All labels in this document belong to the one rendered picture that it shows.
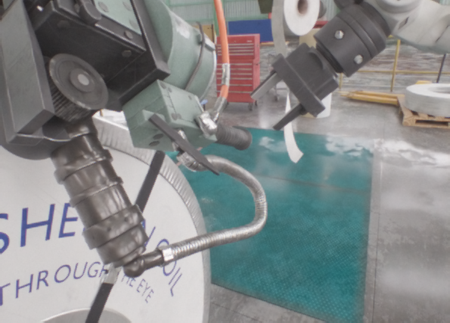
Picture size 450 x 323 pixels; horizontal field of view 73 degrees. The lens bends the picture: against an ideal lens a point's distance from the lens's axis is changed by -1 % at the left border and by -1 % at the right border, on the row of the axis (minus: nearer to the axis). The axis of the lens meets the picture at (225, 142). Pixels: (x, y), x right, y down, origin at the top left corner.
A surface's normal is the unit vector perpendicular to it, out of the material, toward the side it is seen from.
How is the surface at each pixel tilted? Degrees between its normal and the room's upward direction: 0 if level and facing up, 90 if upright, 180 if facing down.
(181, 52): 88
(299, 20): 90
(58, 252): 90
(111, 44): 137
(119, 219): 55
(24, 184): 90
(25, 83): 65
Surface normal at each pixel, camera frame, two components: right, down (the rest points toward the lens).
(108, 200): 0.46, -0.31
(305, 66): -0.48, -0.10
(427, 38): -0.81, -0.41
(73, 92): 0.80, -0.46
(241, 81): -0.35, 0.35
